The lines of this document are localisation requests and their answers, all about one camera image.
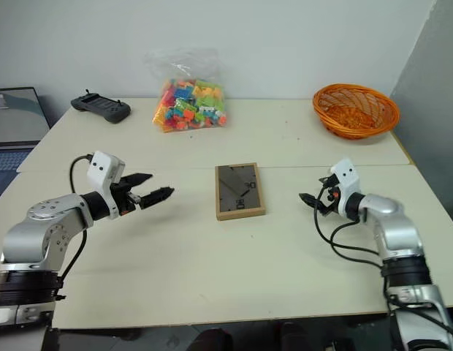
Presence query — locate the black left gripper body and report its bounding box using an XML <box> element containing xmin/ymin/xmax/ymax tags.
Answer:
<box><xmin>111</xmin><ymin>178</ymin><xmax>145</xmax><ymax>218</ymax></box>

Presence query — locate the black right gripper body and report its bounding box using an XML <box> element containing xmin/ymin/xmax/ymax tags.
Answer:
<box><xmin>317</xmin><ymin>181</ymin><xmax>341</xmax><ymax>217</ymax></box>

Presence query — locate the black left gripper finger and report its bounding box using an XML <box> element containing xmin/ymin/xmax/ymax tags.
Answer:
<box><xmin>140</xmin><ymin>186</ymin><xmax>175</xmax><ymax>211</ymax></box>
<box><xmin>120</xmin><ymin>173</ymin><xmax>154</xmax><ymax>189</ymax></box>

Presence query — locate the laptop computer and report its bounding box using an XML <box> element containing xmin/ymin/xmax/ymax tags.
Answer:
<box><xmin>0</xmin><ymin>86</ymin><xmax>52</xmax><ymax>201</ymax></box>

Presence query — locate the orange wicker basket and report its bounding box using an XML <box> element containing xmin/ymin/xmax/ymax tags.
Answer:
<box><xmin>312</xmin><ymin>83</ymin><xmax>402</xmax><ymax>141</ymax></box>

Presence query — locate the dark grey handheld controller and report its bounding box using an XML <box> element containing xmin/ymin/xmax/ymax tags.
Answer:
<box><xmin>70</xmin><ymin>88</ymin><xmax>132</xmax><ymax>126</ymax></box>

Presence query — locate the clear bag of colourful blocks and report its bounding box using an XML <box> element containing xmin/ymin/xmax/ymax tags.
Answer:
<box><xmin>145</xmin><ymin>47</ymin><xmax>232</xmax><ymax>135</ymax></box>

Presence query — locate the dark rounded shape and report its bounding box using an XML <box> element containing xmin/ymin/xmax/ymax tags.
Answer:
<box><xmin>191</xmin><ymin>328</ymin><xmax>235</xmax><ymax>351</ymax></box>

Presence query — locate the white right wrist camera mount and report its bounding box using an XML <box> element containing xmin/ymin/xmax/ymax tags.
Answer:
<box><xmin>330</xmin><ymin>157</ymin><xmax>360</xmax><ymax>220</ymax></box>

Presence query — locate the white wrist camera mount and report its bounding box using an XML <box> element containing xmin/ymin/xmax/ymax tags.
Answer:
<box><xmin>86</xmin><ymin>150</ymin><xmax>126</xmax><ymax>220</ymax></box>
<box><xmin>330</xmin><ymin>157</ymin><xmax>360</xmax><ymax>220</ymax></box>

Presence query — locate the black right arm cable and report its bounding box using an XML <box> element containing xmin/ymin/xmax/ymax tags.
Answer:
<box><xmin>311</xmin><ymin>184</ymin><xmax>387</xmax><ymax>268</ymax></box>

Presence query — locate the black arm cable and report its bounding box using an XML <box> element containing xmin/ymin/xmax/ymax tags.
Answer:
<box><xmin>311</xmin><ymin>184</ymin><xmax>387</xmax><ymax>268</ymax></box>
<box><xmin>54</xmin><ymin>154</ymin><xmax>94</xmax><ymax>293</ymax></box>

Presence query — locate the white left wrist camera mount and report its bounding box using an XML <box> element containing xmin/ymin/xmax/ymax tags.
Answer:
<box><xmin>86</xmin><ymin>150</ymin><xmax>126</xmax><ymax>220</ymax></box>

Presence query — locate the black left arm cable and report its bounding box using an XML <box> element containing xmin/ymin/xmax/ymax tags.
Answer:
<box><xmin>54</xmin><ymin>154</ymin><xmax>94</xmax><ymax>293</ymax></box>

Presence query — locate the wooden picture frame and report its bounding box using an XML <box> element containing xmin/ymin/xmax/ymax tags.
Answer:
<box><xmin>214</xmin><ymin>162</ymin><xmax>267</xmax><ymax>222</ymax></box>

